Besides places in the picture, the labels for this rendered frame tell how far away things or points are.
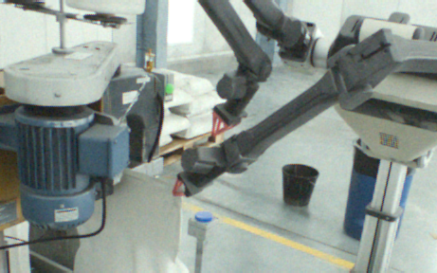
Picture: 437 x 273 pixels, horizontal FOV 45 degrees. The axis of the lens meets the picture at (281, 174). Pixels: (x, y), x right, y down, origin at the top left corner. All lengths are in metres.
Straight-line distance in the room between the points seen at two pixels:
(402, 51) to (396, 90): 0.43
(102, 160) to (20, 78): 0.21
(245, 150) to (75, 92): 0.40
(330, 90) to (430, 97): 0.43
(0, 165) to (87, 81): 0.32
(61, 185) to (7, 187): 0.20
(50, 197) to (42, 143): 0.12
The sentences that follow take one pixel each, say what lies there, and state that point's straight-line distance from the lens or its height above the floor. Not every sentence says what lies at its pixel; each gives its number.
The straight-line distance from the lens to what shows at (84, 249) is 1.67.
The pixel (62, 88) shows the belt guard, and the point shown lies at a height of 1.40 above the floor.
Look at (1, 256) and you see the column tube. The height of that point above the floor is 0.92.
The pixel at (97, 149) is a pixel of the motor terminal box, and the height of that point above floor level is 1.28.
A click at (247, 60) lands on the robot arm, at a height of 1.43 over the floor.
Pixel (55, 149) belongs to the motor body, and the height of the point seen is 1.27.
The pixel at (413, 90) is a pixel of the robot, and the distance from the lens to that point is 1.44.
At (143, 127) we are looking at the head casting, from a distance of 1.58.
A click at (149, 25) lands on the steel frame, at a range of 7.45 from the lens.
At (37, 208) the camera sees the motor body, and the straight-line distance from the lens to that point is 1.18.
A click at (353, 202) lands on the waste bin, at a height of 0.25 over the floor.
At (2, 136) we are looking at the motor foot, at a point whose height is 1.26.
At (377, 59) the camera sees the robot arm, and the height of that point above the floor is 1.52.
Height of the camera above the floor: 1.65
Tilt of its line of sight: 21 degrees down
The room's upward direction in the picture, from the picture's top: 7 degrees clockwise
